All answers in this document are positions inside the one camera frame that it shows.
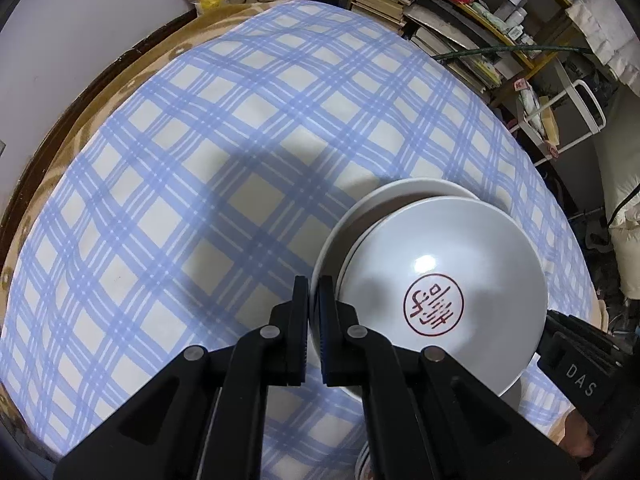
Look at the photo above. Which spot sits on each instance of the pale green cloth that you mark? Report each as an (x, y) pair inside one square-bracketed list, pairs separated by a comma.
[(487, 15)]

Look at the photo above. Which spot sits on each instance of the dark green pole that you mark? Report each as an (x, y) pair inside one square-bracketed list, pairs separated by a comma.
[(500, 50)]

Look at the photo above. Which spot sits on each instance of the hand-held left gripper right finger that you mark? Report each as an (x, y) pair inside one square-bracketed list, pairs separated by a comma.
[(325, 340)]

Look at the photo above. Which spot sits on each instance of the dark wooden bed frame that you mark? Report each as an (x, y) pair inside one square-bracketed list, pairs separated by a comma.
[(122, 52)]

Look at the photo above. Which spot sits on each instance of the white bedding with black zip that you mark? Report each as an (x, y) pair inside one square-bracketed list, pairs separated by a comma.
[(625, 200)]

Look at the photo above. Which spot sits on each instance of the floral bed curtain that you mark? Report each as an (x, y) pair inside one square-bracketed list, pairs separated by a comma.
[(600, 20)]

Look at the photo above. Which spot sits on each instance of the plain white bowl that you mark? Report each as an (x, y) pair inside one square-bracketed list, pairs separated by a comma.
[(345, 232)]

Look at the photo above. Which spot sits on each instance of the stack of old books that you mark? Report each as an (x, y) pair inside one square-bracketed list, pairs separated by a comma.
[(382, 2)]

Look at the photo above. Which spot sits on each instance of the pile of flat books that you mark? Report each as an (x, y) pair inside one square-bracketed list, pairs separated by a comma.
[(450, 45)]

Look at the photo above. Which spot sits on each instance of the pink bowl with red seal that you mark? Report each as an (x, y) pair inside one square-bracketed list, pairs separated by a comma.
[(450, 260)]

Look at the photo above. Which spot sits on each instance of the yellow wooden shelf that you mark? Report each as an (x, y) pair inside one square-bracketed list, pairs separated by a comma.
[(495, 25)]

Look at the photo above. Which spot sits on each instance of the blue plaid tablecloth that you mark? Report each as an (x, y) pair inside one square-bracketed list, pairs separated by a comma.
[(175, 210)]

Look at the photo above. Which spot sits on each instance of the white trolley cart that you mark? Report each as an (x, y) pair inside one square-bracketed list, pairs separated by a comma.
[(595, 110)]

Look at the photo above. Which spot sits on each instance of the golden patterned blanket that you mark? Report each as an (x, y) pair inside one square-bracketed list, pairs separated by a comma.
[(150, 55)]

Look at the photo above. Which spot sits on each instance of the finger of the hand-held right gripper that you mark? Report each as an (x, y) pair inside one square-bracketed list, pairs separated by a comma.
[(575, 332)]

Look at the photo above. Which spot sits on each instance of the row of cosmetic bottles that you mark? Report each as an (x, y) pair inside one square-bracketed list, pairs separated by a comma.
[(517, 15)]

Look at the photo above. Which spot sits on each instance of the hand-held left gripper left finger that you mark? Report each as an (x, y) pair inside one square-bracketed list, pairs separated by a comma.
[(299, 340)]

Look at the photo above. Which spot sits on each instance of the person's right hand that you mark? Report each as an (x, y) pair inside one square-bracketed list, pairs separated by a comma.
[(575, 435)]

